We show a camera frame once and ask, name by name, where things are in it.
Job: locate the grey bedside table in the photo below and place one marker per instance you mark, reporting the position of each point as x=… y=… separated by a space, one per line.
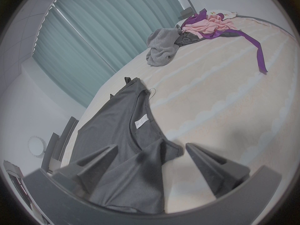
x=187 y=12

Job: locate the dark grey dressing table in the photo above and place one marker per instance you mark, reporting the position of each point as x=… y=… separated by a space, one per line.
x=52 y=144

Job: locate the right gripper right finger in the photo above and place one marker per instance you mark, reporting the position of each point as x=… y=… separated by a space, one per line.
x=215 y=172

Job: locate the black T-shirt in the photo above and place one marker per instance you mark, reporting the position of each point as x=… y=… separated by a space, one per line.
x=112 y=125

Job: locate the white printed pillow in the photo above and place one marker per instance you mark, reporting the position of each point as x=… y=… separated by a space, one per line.
x=225 y=13

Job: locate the black chest of drawers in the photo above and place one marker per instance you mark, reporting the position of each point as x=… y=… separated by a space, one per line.
x=70 y=130

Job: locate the grey garment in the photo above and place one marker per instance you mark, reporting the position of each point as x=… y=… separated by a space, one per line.
x=161 y=46

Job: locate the pile of clothes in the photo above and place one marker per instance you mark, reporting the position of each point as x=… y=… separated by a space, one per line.
x=206 y=26

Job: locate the bed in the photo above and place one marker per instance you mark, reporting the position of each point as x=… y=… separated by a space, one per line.
x=211 y=102

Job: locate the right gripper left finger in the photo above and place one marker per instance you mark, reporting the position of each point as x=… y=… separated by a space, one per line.
x=91 y=170

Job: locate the blue-green curtain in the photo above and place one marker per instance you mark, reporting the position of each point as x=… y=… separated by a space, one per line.
x=70 y=62
x=117 y=20

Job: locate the round mirror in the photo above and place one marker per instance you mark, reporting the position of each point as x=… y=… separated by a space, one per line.
x=36 y=146

